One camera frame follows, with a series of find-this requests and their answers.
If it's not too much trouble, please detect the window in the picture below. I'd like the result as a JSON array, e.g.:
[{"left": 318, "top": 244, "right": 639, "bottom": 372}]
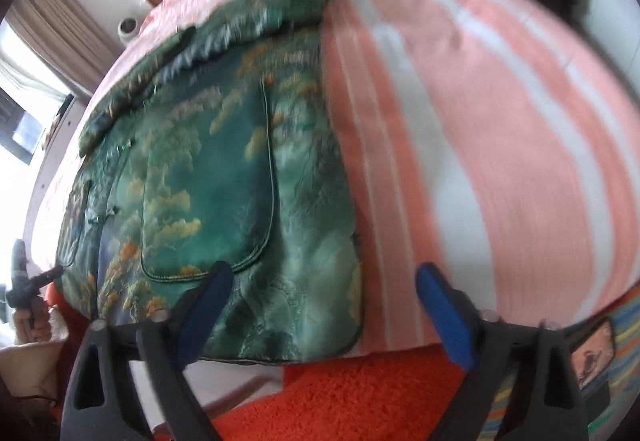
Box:
[{"left": 0, "top": 21, "right": 76, "bottom": 166}]

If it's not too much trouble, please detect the green patterned silk jacket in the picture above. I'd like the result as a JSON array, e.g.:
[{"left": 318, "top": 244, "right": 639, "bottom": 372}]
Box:
[{"left": 59, "top": 0, "right": 365, "bottom": 366}]

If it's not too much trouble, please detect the small white fan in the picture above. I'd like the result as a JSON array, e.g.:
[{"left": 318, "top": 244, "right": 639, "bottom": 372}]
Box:
[{"left": 117, "top": 17, "right": 142, "bottom": 40}]

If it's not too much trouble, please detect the colourful striped mat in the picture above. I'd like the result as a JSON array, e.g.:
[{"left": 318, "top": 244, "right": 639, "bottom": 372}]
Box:
[{"left": 482, "top": 288, "right": 640, "bottom": 441}]

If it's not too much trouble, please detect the orange fleece blanket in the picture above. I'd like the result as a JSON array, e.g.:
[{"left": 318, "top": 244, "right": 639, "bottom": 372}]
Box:
[{"left": 47, "top": 283, "right": 483, "bottom": 441}]

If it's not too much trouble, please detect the beige curtain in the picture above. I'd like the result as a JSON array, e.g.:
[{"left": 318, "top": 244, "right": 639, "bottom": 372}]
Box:
[{"left": 10, "top": 0, "right": 121, "bottom": 96}]

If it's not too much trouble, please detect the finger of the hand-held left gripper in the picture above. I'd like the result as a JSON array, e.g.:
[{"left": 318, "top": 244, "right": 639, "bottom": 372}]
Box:
[{"left": 30, "top": 265, "right": 64, "bottom": 287}]

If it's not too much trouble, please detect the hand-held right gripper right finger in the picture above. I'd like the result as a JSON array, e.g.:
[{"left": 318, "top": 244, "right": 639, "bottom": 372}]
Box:
[{"left": 416, "top": 262, "right": 587, "bottom": 441}]

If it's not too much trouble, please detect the pink striped bed sheet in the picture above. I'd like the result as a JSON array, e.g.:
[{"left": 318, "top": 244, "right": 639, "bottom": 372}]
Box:
[{"left": 30, "top": 0, "right": 640, "bottom": 357}]

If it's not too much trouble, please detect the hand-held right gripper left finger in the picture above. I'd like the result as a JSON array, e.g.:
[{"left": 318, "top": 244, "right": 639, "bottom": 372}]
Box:
[{"left": 60, "top": 261, "right": 234, "bottom": 441}]

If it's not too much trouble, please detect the person's left hand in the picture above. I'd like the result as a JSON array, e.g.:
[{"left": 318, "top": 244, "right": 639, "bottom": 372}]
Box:
[{"left": 11, "top": 305, "right": 53, "bottom": 344}]

